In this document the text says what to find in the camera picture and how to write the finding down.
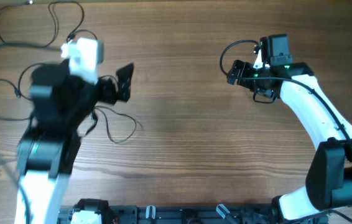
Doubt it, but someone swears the black cable bundle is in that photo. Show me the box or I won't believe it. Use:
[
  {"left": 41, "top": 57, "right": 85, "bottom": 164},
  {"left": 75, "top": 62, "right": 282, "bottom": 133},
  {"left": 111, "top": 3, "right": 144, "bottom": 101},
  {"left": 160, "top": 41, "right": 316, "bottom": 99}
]
[{"left": 84, "top": 105, "right": 144, "bottom": 144}]

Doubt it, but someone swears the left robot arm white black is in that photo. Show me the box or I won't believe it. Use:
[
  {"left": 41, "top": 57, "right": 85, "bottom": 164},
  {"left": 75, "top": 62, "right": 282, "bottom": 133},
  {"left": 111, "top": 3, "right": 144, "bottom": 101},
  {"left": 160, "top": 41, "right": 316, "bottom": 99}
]
[{"left": 15, "top": 59, "right": 134, "bottom": 223}]

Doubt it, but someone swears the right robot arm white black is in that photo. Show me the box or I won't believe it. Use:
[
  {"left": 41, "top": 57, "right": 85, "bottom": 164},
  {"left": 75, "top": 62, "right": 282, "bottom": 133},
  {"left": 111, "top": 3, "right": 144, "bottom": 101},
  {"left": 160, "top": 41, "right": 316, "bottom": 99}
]
[{"left": 225, "top": 34, "right": 352, "bottom": 223}]

